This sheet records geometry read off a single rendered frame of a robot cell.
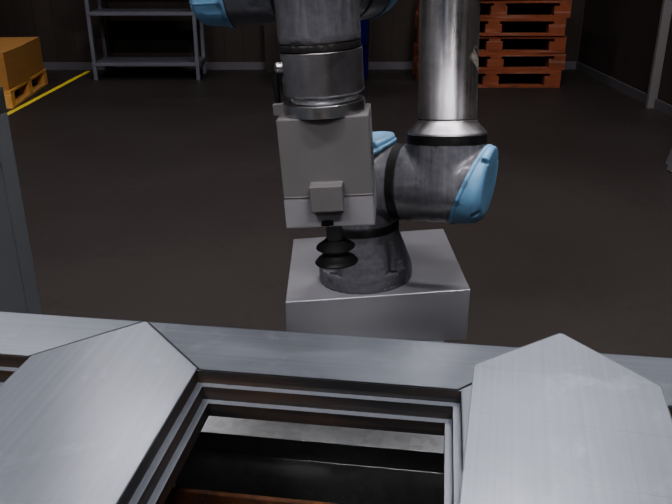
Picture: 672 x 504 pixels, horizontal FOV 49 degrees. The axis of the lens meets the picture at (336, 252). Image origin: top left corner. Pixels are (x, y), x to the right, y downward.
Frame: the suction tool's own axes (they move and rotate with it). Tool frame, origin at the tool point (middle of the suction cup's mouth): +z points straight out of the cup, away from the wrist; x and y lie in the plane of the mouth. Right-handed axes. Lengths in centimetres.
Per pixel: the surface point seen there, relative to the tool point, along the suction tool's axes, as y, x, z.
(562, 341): 23.4, 4.0, 12.0
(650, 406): 29.0, -7.7, 12.7
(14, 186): -57, 44, 2
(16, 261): -58, 41, 14
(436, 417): 9.3, -6.6, 14.2
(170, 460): -14.7, -14.9, 12.7
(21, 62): -321, 560, 29
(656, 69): 212, 561, 68
